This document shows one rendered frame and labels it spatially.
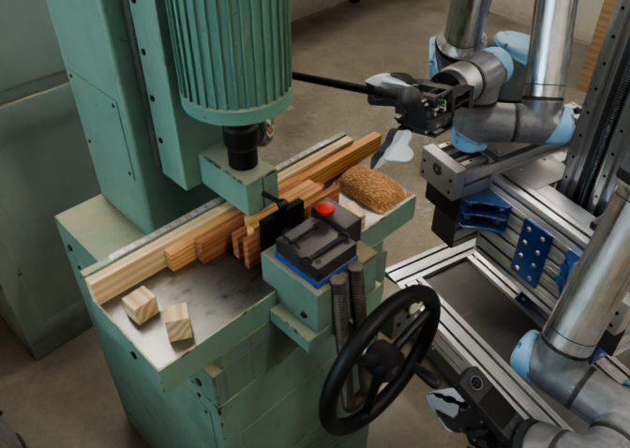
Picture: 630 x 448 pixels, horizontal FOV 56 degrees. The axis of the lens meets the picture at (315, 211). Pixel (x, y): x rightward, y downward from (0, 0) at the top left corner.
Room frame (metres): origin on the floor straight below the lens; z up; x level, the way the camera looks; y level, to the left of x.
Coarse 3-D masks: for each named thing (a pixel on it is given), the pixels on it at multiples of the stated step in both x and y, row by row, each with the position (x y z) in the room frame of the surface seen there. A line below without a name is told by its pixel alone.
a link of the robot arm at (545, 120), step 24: (552, 0) 1.07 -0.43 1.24; (576, 0) 1.07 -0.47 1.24; (552, 24) 1.04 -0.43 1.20; (552, 48) 1.02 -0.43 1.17; (528, 72) 1.03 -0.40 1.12; (552, 72) 1.00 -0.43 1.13; (528, 96) 1.00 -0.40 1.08; (552, 96) 0.98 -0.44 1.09; (528, 120) 0.97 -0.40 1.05; (552, 120) 0.96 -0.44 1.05; (552, 144) 0.97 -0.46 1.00
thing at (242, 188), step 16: (208, 160) 0.86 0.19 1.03; (224, 160) 0.86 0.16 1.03; (208, 176) 0.87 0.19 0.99; (224, 176) 0.83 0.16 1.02; (240, 176) 0.81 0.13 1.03; (256, 176) 0.81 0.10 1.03; (272, 176) 0.83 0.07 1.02; (224, 192) 0.83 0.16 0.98; (240, 192) 0.80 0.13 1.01; (256, 192) 0.80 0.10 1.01; (272, 192) 0.82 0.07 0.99; (240, 208) 0.80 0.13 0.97; (256, 208) 0.80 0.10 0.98
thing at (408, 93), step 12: (300, 72) 0.95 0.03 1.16; (324, 84) 0.89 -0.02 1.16; (336, 84) 0.88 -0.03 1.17; (348, 84) 0.86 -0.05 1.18; (360, 84) 0.85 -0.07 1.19; (384, 96) 0.80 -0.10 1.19; (396, 96) 0.79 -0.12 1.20; (408, 96) 0.77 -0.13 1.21; (420, 96) 0.77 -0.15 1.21; (408, 108) 0.76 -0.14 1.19
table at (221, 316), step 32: (384, 224) 0.87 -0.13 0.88; (224, 256) 0.76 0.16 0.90; (128, 288) 0.68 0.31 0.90; (160, 288) 0.68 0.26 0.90; (192, 288) 0.68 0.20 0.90; (224, 288) 0.68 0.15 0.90; (256, 288) 0.68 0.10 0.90; (128, 320) 0.61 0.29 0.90; (160, 320) 0.61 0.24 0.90; (192, 320) 0.61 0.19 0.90; (224, 320) 0.61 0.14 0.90; (256, 320) 0.64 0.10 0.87; (288, 320) 0.64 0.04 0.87; (128, 352) 0.59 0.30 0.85; (160, 352) 0.55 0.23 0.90; (192, 352) 0.56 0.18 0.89; (160, 384) 0.52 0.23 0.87
